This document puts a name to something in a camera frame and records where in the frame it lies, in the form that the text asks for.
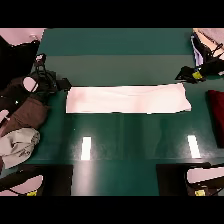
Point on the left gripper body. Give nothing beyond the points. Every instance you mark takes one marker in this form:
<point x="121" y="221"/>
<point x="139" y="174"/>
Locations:
<point x="63" y="84"/>

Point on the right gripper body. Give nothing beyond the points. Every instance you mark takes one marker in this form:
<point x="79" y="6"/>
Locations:
<point x="190" y="75"/>

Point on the white shirt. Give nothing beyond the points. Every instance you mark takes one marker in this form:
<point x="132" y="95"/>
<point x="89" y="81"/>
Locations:
<point x="126" y="99"/>

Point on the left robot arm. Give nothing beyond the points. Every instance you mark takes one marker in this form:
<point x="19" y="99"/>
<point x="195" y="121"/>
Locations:
<point x="30" y="84"/>

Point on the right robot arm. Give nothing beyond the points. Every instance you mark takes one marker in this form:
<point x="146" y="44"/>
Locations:
<point x="213" y="66"/>

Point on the heap of clothes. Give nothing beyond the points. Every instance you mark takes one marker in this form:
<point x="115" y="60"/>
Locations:
<point x="198" y="50"/>

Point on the brown garment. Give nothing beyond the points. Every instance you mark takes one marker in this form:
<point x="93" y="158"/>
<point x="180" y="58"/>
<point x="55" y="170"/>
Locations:
<point x="28" y="115"/>

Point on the dark red garment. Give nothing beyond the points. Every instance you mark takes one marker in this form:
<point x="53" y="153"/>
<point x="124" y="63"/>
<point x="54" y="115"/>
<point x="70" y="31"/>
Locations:
<point x="218" y="116"/>

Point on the beige garment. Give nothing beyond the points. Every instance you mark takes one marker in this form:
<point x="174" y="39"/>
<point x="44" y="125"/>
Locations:
<point x="18" y="145"/>

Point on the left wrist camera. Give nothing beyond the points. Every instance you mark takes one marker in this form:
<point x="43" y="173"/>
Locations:
<point x="40" y="60"/>

